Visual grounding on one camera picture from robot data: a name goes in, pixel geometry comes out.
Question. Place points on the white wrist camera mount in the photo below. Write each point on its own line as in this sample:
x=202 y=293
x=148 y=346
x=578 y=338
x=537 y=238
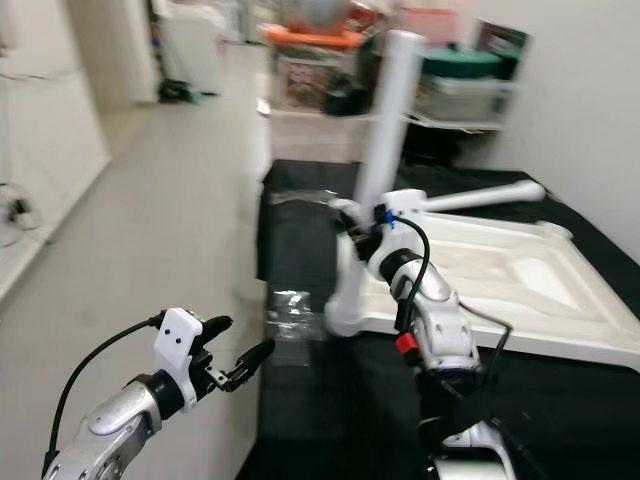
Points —
x=180 y=335
x=405 y=200

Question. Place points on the crumpled clear plastic bag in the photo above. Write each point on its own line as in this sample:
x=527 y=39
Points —
x=292 y=318

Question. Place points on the black round robot vacuum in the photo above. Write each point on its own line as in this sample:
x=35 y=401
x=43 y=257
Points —
x=175 y=92

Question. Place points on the orange plastic tray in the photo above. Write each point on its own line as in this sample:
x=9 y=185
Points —
x=310 y=36

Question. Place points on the clear plastic container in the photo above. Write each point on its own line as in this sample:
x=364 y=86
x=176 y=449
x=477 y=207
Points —
x=470 y=100

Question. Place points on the green pot with lid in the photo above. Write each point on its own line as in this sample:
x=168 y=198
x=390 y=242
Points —
x=465 y=62

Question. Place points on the translucent storage box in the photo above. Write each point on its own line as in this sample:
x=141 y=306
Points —
x=315 y=130

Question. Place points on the brown printed carton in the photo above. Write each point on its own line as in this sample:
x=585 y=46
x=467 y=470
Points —
x=305 y=80

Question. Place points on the dark printed flat box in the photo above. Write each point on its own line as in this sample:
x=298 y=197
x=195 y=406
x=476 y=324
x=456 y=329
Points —
x=503 y=45

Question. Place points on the black round wok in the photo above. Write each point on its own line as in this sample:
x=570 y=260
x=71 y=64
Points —
x=455 y=135

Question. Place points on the white plastic children table top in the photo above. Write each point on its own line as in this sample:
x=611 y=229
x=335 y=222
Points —
x=540 y=275

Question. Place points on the white chest freezer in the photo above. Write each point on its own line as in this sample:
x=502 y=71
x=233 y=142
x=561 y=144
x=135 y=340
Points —
x=192 y=50

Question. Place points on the black plastic bag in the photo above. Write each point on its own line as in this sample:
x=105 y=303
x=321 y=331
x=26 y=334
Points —
x=345 y=92

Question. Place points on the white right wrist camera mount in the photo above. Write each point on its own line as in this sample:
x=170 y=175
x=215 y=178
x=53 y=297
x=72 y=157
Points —
x=405 y=200

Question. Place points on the large silver metal pot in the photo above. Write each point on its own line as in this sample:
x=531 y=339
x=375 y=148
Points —
x=315 y=12

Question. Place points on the white plastic table leg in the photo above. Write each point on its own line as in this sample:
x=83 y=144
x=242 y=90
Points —
x=395 y=100
x=490 y=195

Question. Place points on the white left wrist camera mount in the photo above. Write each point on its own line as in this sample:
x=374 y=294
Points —
x=180 y=335

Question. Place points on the black plastic table cover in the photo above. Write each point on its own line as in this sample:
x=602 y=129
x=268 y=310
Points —
x=300 y=250

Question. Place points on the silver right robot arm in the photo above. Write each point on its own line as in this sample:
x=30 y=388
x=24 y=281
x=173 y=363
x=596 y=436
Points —
x=440 y=330

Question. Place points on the clear plastic film strip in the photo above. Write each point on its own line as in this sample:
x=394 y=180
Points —
x=295 y=196

